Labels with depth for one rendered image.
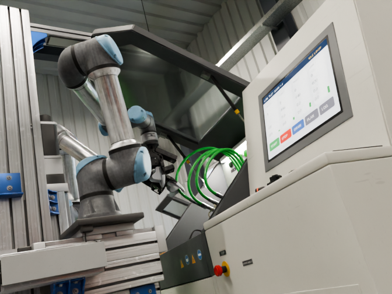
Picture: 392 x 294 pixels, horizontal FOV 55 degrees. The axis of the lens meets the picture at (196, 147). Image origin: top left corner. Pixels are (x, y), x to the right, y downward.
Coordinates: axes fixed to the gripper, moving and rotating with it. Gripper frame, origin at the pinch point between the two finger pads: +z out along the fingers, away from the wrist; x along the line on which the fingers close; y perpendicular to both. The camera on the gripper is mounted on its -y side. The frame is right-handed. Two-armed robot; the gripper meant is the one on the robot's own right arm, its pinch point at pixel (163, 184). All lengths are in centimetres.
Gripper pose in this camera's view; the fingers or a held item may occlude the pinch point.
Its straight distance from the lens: 169.0
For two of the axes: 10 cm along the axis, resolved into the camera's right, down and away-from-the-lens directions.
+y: -9.0, 0.7, -4.3
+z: 2.3, 9.1, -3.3
